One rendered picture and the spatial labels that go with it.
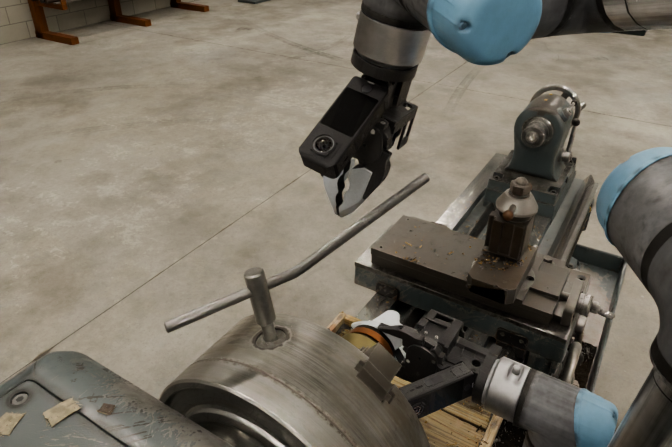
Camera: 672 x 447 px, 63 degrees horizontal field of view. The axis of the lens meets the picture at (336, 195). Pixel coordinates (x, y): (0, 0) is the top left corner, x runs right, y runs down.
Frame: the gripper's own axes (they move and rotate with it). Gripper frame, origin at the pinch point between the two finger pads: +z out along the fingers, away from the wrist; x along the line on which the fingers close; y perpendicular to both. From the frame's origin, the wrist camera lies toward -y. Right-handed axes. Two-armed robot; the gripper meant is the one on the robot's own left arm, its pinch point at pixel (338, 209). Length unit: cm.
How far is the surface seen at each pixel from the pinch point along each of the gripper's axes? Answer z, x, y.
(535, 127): 19, -9, 92
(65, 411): 7.5, 6.1, -34.3
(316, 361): 6.4, -8.7, -15.7
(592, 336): 68, -48, 88
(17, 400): 9.0, 11.1, -35.8
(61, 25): 270, 600, 373
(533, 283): 30, -26, 45
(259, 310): 3.7, -1.2, -16.3
